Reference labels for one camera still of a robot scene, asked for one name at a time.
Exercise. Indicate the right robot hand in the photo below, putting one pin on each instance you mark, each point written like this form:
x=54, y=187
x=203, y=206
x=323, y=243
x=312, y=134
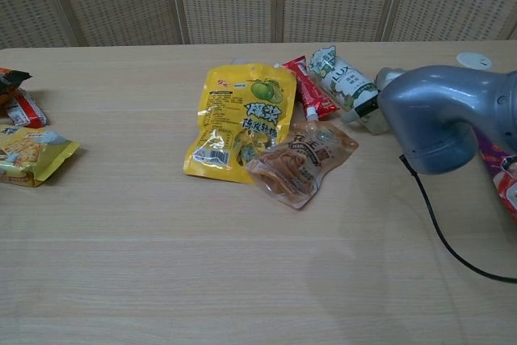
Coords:
x=365, y=110

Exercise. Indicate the clear LUX bottle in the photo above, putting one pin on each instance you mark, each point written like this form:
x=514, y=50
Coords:
x=343, y=80

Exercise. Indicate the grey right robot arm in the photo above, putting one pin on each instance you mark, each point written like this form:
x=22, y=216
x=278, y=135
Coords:
x=444, y=119

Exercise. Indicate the red sauce pouch with spout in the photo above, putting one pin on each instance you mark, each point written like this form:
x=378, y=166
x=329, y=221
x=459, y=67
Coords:
x=313, y=92

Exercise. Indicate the brown peanut butter spout pouch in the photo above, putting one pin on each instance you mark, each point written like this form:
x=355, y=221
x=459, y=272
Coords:
x=301, y=163

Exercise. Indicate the yellow lime candy bag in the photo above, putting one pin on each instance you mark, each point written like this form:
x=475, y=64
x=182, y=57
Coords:
x=238, y=119

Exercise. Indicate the purple snack bag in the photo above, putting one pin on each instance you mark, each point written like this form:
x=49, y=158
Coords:
x=507, y=183

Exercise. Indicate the yellow cracker bag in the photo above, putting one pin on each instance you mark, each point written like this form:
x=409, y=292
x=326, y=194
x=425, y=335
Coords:
x=32, y=155

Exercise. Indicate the red and white snack packet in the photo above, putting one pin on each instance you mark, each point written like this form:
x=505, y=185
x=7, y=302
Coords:
x=28, y=110

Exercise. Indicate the orange and black snack bag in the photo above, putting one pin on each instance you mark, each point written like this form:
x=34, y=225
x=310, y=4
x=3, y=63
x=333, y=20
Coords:
x=10, y=80

